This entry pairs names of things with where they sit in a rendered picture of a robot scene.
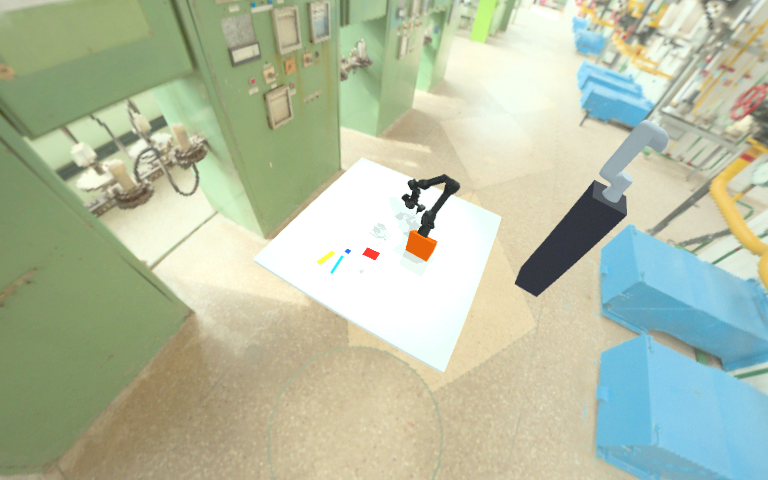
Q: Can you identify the yellow flat plate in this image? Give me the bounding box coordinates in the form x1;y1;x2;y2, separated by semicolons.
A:
317;251;335;265

